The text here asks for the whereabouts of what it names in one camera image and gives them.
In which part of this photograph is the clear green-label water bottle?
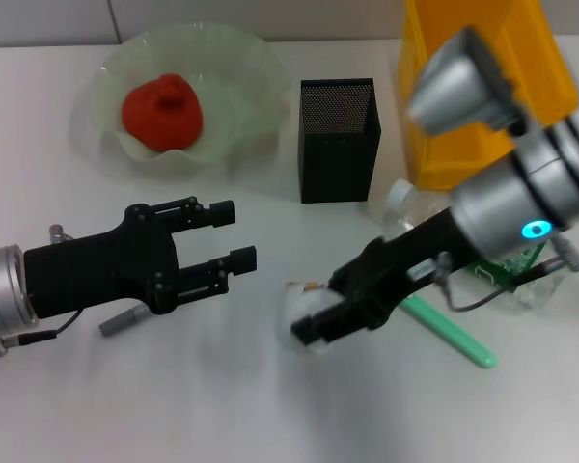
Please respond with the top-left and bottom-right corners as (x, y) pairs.
(383, 177), (573, 310)

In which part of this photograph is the white paper ball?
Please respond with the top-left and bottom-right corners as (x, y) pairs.
(282, 282), (348, 356)

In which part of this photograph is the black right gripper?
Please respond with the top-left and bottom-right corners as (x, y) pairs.
(290, 204), (483, 345)

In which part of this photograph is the yellow plastic bin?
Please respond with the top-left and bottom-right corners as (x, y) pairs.
(398, 0), (579, 193)

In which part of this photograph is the right arm cable with connector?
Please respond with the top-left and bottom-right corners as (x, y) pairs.
(433, 235), (579, 313)

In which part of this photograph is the arm cable with connector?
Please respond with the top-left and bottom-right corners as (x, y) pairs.
(0, 224), (86, 359)
(433, 235), (579, 313)

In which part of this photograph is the black mesh pen holder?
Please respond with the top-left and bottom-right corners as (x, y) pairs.
(297, 76), (383, 204)

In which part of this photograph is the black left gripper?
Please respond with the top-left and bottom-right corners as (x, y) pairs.
(22, 196), (259, 319)

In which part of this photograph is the left arm cable with connector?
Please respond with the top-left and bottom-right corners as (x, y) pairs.
(0, 224), (86, 359)

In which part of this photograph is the red-orange knitted toy orange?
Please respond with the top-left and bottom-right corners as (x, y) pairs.
(121, 72), (205, 154)

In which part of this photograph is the mint green pen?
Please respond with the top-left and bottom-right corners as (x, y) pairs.
(398, 293), (499, 371)

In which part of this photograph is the pale green glass fruit plate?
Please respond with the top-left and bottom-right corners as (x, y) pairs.
(90, 21), (291, 183)

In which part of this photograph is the silver glitter marker pen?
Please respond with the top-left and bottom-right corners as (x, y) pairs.
(98, 302), (149, 338)

